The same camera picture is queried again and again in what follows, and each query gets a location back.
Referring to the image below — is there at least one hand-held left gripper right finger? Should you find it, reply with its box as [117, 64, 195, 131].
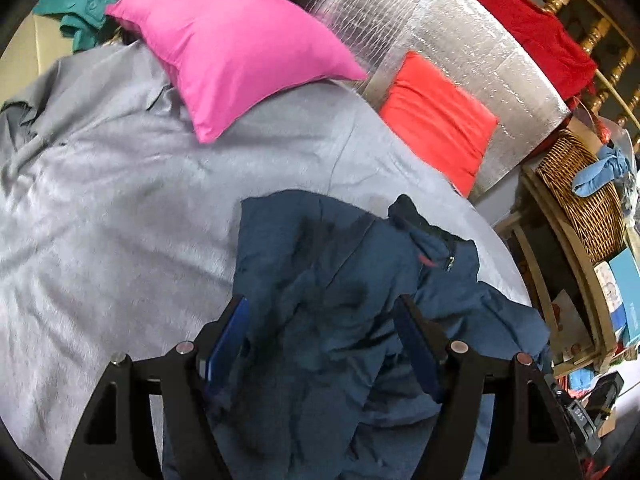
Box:
[392, 294, 583, 480]

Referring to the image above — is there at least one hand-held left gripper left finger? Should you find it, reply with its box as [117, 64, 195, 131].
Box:
[60, 296, 251, 480]

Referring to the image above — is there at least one navy blue zip jacket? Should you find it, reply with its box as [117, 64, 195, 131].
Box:
[160, 189, 553, 480]

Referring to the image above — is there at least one white patterned box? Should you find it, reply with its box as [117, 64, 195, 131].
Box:
[592, 261, 628, 333]

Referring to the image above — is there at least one light blue box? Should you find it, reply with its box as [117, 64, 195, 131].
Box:
[607, 247, 640, 348]

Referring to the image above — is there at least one wooden table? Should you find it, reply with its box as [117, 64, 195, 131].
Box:
[492, 165, 621, 376]

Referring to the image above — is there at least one grey blanket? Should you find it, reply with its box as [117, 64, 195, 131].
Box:
[0, 37, 533, 480]

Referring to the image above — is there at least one wicker basket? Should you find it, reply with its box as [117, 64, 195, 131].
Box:
[535, 129, 626, 265]

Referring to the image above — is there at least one red orange pillow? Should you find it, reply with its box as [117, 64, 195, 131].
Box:
[378, 51, 501, 198]

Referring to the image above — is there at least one blue cloth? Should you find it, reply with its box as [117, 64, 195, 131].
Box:
[571, 145, 633, 197]

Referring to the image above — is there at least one clear plastic bag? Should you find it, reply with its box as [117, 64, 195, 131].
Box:
[575, 105, 640, 161]

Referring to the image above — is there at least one pink pillow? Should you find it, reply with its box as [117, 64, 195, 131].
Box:
[104, 0, 368, 144]

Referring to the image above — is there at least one silver foil insulation panel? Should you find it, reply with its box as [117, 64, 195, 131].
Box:
[295, 0, 573, 206]

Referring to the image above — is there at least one red cloth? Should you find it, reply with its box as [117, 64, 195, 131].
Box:
[422, 0, 598, 103]

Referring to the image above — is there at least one beige sofa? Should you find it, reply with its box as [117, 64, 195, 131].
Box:
[0, 12, 76, 101]

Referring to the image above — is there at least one teal garment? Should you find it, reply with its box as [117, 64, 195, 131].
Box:
[32, 0, 143, 52]

